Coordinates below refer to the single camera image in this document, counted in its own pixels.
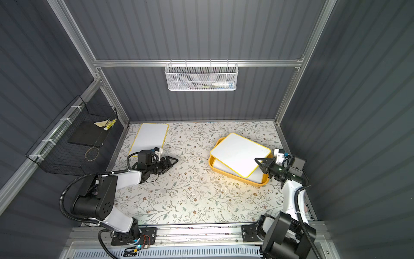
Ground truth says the yellow plastic storage box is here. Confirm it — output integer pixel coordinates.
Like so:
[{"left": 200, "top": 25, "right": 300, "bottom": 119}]
[{"left": 209, "top": 133, "right": 273, "bottom": 187}]

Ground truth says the black wire basket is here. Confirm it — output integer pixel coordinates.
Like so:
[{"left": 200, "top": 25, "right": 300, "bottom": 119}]
[{"left": 26, "top": 97, "right": 118, "bottom": 176}]

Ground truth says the whiteboard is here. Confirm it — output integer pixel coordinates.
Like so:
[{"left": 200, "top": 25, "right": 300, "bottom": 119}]
[
  {"left": 212, "top": 159, "right": 264, "bottom": 184},
  {"left": 128, "top": 123, "right": 169, "bottom": 155},
  {"left": 210, "top": 133, "right": 271, "bottom": 179}
]

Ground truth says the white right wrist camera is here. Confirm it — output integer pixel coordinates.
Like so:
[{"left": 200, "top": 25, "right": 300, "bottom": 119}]
[{"left": 273, "top": 148, "right": 289, "bottom": 165}]

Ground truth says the white marker in basket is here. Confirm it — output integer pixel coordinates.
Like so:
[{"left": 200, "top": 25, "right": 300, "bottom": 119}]
[{"left": 211, "top": 82, "right": 234, "bottom": 89}]

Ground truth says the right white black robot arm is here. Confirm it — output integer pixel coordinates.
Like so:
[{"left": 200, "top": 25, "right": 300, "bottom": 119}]
[{"left": 255, "top": 158, "right": 322, "bottom": 259}]

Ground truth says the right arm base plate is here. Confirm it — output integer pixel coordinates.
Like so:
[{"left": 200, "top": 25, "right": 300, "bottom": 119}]
[{"left": 240, "top": 224, "right": 286, "bottom": 243}]

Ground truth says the white wire mesh basket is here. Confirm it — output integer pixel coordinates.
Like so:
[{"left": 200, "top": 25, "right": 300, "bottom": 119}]
[{"left": 165, "top": 62, "right": 239, "bottom": 91}]

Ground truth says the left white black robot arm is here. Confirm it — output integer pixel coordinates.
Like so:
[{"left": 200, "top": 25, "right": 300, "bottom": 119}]
[{"left": 59, "top": 147, "right": 179, "bottom": 240}]

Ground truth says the black pad in basket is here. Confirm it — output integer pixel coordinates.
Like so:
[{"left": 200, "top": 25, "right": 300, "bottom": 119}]
[{"left": 68, "top": 122, "right": 109, "bottom": 148}]

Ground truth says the yellow sticky note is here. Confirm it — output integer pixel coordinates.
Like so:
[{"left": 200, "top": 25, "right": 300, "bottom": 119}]
[{"left": 94, "top": 120, "right": 109, "bottom": 127}]

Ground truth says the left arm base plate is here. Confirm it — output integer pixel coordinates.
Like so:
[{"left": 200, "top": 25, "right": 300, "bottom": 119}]
[{"left": 111, "top": 227, "right": 157, "bottom": 246}]

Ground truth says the floral table mat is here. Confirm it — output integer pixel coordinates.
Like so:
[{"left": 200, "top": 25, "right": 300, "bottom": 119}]
[{"left": 115, "top": 121, "right": 283, "bottom": 224}]

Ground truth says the aluminium rail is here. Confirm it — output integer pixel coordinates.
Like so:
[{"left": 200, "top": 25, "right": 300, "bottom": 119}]
[{"left": 65, "top": 222, "right": 263, "bottom": 248}]

